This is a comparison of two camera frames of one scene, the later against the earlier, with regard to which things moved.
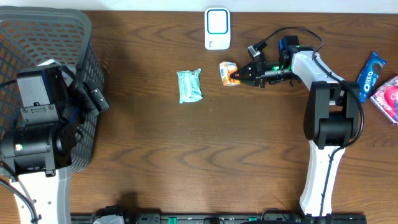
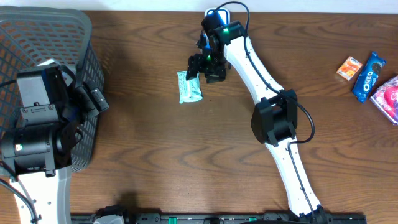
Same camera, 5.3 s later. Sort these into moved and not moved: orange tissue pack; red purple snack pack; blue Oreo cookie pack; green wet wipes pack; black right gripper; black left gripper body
Moved: orange tissue pack; black right gripper
Not moved: green wet wipes pack; red purple snack pack; blue Oreo cookie pack; black left gripper body
